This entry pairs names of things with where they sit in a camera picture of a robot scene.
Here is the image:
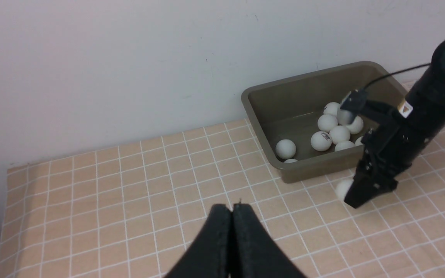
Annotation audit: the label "olive green plastic bin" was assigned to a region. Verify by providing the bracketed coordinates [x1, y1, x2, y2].
[241, 61, 388, 183]

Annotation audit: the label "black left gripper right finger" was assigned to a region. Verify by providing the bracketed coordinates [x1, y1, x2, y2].
[232, 203, 306, 278]

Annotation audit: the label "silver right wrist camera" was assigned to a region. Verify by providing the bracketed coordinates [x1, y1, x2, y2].
[336, 89, 367, 125]

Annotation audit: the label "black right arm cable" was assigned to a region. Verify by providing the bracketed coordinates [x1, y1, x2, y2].
[363, 64, 433, 91]

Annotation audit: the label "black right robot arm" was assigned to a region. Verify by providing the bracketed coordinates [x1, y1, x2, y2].
[335, 40, 445, 209]

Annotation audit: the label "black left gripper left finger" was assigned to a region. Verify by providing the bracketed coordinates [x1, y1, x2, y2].
[166, 204, 232, 278]

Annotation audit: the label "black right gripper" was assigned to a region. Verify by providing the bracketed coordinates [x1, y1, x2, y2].
[344, 116, 431, 209]

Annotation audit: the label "plain white ball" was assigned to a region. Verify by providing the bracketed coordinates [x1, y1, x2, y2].
[335, 178, 354, 201]

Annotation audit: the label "white ball with print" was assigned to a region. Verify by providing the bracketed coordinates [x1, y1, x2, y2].
[323, 102, 340, 117]

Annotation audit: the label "white ball with logo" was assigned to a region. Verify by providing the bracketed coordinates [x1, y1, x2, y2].
[310, 131, 333, 152]

